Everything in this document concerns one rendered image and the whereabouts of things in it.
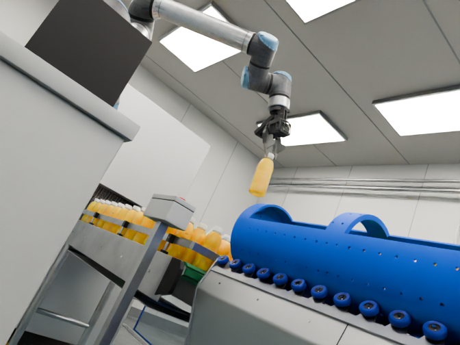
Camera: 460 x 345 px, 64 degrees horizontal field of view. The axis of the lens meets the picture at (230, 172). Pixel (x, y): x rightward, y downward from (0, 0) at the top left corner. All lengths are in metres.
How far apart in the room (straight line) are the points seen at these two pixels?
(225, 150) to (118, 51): 5.67
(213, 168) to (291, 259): 5.32
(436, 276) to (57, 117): 0.84
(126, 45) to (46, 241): 0.48
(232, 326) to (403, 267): 0.55
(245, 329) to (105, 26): 0.90
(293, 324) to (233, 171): 5.69
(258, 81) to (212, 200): 4.94
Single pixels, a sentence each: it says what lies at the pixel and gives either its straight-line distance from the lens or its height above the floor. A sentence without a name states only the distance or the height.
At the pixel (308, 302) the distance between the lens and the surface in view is 1.06.
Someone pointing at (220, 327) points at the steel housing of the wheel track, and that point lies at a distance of 1.27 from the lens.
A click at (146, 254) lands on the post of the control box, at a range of 1.44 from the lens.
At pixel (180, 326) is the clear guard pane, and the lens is 2.10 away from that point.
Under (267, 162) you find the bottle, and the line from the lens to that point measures 1.47.
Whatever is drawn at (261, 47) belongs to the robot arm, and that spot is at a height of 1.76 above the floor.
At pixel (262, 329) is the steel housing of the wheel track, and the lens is 1.12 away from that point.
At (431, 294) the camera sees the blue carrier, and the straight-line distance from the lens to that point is 0.91.
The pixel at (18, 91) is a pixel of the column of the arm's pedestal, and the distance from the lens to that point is 0.80.
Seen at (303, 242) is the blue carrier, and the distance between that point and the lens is 1.11.
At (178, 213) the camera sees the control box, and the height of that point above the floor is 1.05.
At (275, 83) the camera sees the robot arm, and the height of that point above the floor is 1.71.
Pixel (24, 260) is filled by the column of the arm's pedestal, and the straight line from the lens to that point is 0.80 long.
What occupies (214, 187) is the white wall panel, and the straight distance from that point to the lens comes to 6.40.
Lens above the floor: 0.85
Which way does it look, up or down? 17 degrees up
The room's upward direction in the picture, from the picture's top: 25 degrees clockwise
